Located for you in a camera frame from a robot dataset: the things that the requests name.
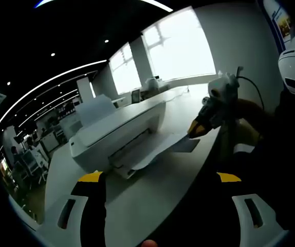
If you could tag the dark office chair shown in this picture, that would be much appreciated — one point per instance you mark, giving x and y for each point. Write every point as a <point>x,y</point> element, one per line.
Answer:
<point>135,95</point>

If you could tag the large bright window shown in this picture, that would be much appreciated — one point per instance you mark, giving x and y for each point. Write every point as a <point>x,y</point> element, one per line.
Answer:
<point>178,43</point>

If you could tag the white desktop appliance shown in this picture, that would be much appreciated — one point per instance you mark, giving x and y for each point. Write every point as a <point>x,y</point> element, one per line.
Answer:
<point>152,83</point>

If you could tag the white mesh office chair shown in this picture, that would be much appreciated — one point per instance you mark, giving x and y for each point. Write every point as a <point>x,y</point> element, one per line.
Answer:
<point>34,162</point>

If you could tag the person's dark clothing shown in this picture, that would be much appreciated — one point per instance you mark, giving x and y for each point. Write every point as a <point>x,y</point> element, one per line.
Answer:
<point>278,167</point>

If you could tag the white low cabinet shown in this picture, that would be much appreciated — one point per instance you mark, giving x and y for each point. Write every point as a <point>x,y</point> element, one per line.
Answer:
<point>121,103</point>

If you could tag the white printer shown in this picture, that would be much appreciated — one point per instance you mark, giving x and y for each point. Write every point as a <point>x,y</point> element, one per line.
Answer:
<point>116,123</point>

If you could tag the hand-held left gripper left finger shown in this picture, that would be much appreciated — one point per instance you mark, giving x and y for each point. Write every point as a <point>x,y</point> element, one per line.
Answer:
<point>92,205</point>

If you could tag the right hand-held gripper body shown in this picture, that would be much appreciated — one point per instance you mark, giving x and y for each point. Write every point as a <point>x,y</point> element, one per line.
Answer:
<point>224,87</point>

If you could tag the person's left hand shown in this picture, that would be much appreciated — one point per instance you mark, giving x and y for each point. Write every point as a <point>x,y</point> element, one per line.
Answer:
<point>149,244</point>

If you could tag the narrow bright window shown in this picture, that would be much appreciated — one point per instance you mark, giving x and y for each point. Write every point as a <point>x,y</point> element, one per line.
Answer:
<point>124,69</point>

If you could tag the white paper sheet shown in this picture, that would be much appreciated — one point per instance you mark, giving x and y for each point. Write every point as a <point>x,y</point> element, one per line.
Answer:
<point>163,146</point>

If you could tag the blue wall poster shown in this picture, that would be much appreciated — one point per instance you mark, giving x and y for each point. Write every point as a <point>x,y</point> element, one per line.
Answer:
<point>281,23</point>

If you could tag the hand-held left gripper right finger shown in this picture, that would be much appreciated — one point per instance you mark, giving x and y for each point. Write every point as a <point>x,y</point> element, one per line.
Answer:
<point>243,218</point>

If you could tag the curved ceiling light strip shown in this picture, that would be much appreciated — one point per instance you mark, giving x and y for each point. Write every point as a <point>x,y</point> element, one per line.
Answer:
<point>101,61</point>

